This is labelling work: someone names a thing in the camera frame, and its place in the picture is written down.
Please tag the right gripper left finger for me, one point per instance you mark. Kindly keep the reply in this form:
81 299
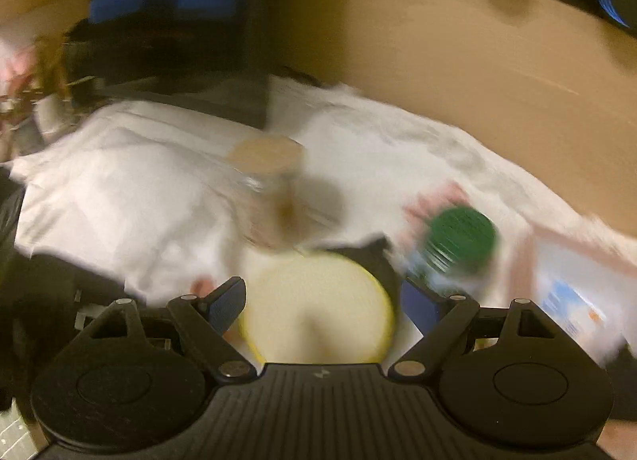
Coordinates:
201 323

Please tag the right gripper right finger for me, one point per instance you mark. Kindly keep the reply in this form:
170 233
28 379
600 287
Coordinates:
442 322

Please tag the yellow round sponge pad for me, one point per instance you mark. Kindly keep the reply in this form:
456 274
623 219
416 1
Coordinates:
317 308

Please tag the black blue wrist brace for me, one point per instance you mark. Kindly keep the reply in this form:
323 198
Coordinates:
372 255

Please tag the green lid glass jar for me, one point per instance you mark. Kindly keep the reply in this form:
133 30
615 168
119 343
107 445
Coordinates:
456 254

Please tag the white knitted blanket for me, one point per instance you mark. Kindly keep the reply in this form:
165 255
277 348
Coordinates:
161 198

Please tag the beige lid powder jar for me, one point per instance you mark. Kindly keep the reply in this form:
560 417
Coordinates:
266 175

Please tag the pink cardboard box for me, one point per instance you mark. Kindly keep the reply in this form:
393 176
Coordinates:
589 292

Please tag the black and blue monitor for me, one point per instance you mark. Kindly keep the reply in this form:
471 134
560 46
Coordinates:
211 56

